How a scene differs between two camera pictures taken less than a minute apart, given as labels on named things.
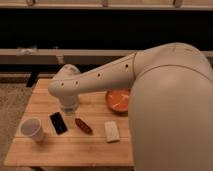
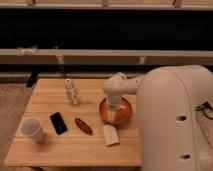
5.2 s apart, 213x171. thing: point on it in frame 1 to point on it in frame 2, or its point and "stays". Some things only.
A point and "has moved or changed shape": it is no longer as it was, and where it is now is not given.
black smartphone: x=58 y=123 stays
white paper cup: x=31 y=127 stays
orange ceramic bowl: x=117 y=101 has moved or changed shape
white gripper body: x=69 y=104 to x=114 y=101
